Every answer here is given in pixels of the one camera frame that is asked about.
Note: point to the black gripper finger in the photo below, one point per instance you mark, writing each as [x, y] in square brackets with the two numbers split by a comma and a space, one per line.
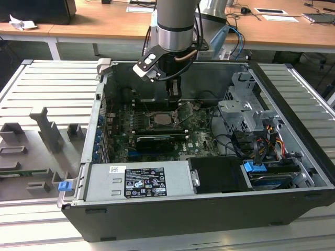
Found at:
[174, 90]

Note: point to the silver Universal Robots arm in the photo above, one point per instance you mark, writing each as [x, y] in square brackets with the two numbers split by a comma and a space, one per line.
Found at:
[175, 15]

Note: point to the black RAM slot bank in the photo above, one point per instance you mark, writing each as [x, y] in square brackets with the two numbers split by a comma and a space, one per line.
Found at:
[154, 104]
[157, 131]

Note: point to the black CPU socket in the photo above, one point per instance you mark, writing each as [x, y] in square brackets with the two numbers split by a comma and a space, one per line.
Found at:
[151, 120]

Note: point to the green motherboard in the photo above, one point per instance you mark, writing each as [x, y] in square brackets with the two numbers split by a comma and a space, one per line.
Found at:
[201, 138]

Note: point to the black graphics card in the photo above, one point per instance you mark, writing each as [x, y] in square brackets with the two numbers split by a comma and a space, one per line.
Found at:
[154, 145]

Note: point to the silver metal disk bay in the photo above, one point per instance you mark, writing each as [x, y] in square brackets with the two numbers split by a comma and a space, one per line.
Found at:
[235, 109]

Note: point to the white desk grommet plate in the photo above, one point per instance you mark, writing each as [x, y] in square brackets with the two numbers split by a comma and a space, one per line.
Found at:
[140, 9]
[270, 11]

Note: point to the light grey case latch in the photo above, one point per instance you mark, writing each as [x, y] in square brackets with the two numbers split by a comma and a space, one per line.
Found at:
[104, 65]

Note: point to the wooden desk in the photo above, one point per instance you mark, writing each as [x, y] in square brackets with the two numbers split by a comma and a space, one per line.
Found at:
[26, 31]
[104, 21]

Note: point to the black computer mouse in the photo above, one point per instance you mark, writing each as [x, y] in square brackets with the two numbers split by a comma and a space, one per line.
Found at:
[245, 10]

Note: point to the blue disk carrier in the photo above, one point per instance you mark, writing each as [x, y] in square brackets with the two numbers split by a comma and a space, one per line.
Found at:
[254, 167]

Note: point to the grey power supply unit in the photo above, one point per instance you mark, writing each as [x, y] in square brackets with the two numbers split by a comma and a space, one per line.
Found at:
[104, 185]

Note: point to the black open PC case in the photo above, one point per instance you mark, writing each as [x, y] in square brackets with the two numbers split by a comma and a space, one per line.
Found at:
[183, 217]

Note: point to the black box on desk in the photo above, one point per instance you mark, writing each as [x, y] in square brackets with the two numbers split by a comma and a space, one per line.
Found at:
[39, 10]

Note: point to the blue plastic case latch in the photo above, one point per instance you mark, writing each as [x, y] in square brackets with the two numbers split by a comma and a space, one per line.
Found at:
[65, 186]

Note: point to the grey parts rack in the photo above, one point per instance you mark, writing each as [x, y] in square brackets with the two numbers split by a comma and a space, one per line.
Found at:
[39, 157]

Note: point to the crumpled white paper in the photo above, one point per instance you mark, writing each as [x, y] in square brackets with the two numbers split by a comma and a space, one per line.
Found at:
[21, 24]

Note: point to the grey laptop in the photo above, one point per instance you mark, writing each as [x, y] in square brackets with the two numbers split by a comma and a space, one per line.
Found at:
[319, 17]

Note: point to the green RAM stick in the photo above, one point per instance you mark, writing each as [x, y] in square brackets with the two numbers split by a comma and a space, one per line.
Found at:
[15, 172]

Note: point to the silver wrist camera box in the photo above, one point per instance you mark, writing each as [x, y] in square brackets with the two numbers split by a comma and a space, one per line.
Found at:
[142, 71]

